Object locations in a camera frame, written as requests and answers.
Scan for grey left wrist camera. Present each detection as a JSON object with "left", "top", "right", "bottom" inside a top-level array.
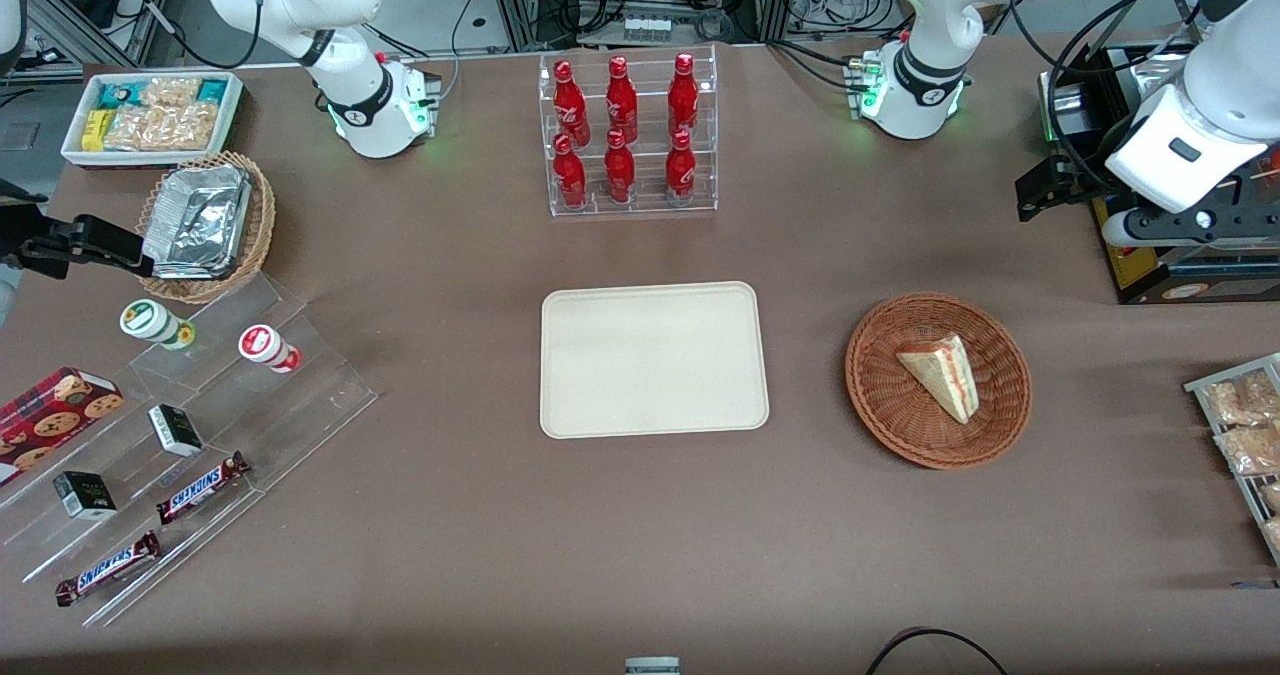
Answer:
[{"left": 1102, "top": 203, "right": 1280, "bottom": 249}]

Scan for red cola bottle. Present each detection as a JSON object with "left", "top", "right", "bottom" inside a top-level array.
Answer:
[
  {"left": 664, "top": 130, "right": 698, "bottom": 206},
  {"left": 603, "top": 130, "right": 637, "bottom": 204},
  {"left": 667, "top": 53, "right": 700, "bottom": 139},
  {"left": 553, "top": 60, "right": 592, "bottom": 147},
  {"left": 605, "top": 56, "right": 639, "bottom": 144},
  {"left": 552, "top": 134, "right": 589, "bottom": 208}
]

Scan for stacked aluminium foil containers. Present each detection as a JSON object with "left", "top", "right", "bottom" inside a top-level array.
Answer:
[{"left": 141, "top": 164, "right": 254, "bottom": 282}]

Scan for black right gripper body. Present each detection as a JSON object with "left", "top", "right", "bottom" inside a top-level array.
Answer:
[{"left": 0, "top": 180, "right": 73, "bottom": 282}]

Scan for clear bag of fried snacks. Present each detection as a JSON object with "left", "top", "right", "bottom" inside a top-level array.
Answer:
[
  {"left": 1214, "top": 424, "right": 1280, "bottom": 477},
  {"left": 1204, "top": 369, "right": 1280, "bottom": 427}
]

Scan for beige plastic tray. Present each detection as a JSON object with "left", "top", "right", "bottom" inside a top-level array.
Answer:
[{"left": 540, "top": 281, "right": 770, "bottom": 440}]

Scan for red lid cup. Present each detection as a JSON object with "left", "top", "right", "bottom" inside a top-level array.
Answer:
[{"left": 237, "top": 323, "right": 303, "bottom": 375}]

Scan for black food warmer case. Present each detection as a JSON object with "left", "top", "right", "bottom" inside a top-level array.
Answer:
[{"left": 1038, "top": 40, "right": 1280, "bottom": 306}]

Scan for triangle sandwich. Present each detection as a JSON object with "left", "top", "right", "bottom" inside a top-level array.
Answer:
[{"left": 896, "top": 334, "right": 980, "bottom": 425}]

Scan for green lid cup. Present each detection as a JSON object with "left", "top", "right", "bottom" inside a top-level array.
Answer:
[{"left": 119, "top": 298, "right": 197, "bottom": 352}]

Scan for light wicker basket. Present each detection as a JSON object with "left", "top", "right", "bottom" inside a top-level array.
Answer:
[{"left": 134, "top": 151, "right": 277, "bottom": 305}]

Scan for small black box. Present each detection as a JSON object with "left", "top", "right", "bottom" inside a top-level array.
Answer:
[
  {"left": 147, "top": 403, "right": 205, "bottom": 458},
  {"left": 52, "top": 470, "right": 119, "bottom": 522}
]

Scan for white rectangular snack bin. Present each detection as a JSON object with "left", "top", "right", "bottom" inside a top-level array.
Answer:
[{"left": 60, "top": 70, "right": 245, "bottom": 171}]

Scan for clear acrylic bottle rack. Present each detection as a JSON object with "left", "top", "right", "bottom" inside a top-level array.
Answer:
[{"left": 538, "top": 44, "right": 719, "bottom": 218}]

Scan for brown wicker basket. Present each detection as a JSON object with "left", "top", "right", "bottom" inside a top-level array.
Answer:
[{"left": 845, "top": 292, "right": 1033, "bottom": 471}]

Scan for clear bag of crackers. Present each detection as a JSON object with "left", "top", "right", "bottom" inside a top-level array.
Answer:
[
  {"left": 104, "top": 102, "right": 218, "bottom": 152},
  {"left": 140, "top": 76, "right": 202, "bottom": 108}
]

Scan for red chocolate chip cookie box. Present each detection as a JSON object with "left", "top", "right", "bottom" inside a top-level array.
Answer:
[{"left": 0, "top": 366, "right": 126, "bottom": 487}]

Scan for metal wire tray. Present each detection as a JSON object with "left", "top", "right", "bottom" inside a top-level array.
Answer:
[{"left": 1184, "top": 352, "right": 1280, "bottom": 567}]

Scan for clear acrylic step display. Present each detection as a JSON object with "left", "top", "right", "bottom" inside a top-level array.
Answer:
[{"left": 0, "top": 272, "right": 380, "bottom": 628}]

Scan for snickers bar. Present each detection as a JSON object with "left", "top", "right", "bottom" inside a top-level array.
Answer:
[
  {"left": 155, "top": 451, "right": 252, "bottom": 526},
  {"left": 54, "top": 530, "right": 163, "bottom": 608}
]

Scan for black floor cable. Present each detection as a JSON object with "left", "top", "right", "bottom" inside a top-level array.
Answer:
[{"left": 864, "top": 627, "right": 1011, "bottom": 675}]

